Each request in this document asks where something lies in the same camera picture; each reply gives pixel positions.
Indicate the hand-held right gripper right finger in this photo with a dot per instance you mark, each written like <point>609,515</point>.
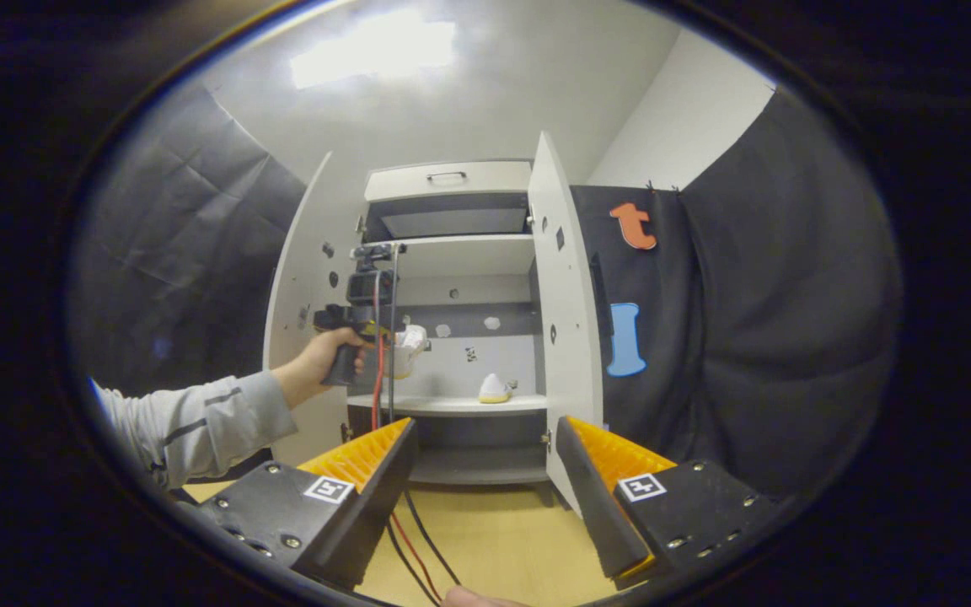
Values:
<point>595,506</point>

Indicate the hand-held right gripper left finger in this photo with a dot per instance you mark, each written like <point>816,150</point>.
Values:
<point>376,497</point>

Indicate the white shoe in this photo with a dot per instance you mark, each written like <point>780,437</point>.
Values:
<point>494,389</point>
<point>410,346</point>

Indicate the white cabinet door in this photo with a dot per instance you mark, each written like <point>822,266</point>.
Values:
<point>300,278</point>
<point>565,320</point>

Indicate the white shoe cabinet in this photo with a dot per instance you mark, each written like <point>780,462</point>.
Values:
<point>502,354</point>

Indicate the white cabinet shelf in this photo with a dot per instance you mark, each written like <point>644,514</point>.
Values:
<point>469,253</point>
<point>452,405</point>

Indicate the white cabinet drawer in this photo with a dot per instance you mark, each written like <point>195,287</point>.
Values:
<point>452,190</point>

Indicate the black backdrop cloth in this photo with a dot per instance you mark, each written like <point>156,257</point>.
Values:
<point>789,337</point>

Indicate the black cloth clip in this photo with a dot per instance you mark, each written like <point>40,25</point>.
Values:
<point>661,185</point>

